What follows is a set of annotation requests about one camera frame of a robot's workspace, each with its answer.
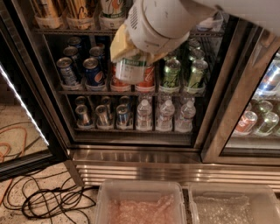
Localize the small can bottom left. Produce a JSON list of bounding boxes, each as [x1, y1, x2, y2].
[[75, 105, 92, 126]]

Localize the green can behind glass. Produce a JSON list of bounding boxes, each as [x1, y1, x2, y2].
[[255, 112, 279, 134]]

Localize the red coca-cola can front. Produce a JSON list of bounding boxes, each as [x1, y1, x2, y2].
[[137, 65, 155, 88]]

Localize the water bottle middle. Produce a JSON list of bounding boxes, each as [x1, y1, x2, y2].
[[156, 100, 175, 131]]

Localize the orange cable on floor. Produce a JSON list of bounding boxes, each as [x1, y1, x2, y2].
[[0, 125, 28, 205]]

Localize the green can front right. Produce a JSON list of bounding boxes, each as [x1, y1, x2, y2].
[[186, 59, 208, 88]]

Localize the orange can behind glass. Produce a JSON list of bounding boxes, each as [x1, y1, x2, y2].
[[235, 111, 258, 133]]

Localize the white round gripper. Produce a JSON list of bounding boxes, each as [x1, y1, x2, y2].
[[110, 0, 216, 65]]

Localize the water bottle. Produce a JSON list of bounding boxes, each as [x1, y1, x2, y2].
[[175, 101, 196, 133], [156, 100, 175, 131], [136, 99, 152, 131]]

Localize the blue pepsi can front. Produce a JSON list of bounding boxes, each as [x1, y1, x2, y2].
[[83, 58, 105, 87]]

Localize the clear bin pink contents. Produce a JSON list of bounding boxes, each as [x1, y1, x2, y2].
[[94, 179, 187, 224]]

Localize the open fridge glass door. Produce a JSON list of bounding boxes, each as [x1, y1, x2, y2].
[[0, 0, 67, 181]]

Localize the water bottle right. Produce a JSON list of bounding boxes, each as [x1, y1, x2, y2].
[[175, 101, 196, 133]]

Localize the wire shelf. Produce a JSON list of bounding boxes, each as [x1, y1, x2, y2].
[[58, 90, 205, 97], [34, 28, 224, 38]]

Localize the gold can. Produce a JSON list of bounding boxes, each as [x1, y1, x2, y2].
[[31, 0, 61, 18], [66, 0, 95, 19]]

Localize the top wire shelf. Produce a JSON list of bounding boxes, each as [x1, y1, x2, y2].
[[34, 28, 224, 38]]

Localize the silver blue can front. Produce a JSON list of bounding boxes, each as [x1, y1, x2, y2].
[[56, 57, 79, 86]]

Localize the closed right fridge door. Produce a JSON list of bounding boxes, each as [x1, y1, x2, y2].
[[201, 26, 280, 165]]

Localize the gold can far left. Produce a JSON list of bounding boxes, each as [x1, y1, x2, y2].
[[31, 0, 61, 18]]

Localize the small blue can bottom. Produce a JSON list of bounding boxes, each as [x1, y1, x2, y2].
[[116, 104, 130, 126]]

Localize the small can bottom middle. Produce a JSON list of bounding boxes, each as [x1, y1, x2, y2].
[[95, 105, 112, 126]]

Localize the black cable on floor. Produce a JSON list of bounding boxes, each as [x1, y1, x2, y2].
[[2, 167, 99, 224]]

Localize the clear bin white contents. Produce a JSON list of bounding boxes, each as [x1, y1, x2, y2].
[[188, 183, 280, 224]]

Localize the green can front left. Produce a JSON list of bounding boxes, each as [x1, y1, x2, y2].
[[161, 59, 181, 88]]

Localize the steel fridge base grille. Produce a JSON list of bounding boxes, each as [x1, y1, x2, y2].
[[65, 149, 280, 193]]

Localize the middle wire shelf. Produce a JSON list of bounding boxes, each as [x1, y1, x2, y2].
[[58, 90, 205, 97]]

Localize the orange soda can front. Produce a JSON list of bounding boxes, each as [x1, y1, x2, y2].
[[111, 63, 128, 87]]

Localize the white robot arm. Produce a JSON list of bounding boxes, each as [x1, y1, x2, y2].
[[110, 0, 280, 63]]

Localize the water bottle left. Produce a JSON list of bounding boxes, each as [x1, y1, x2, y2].
[[136, 99, 152, 131]]

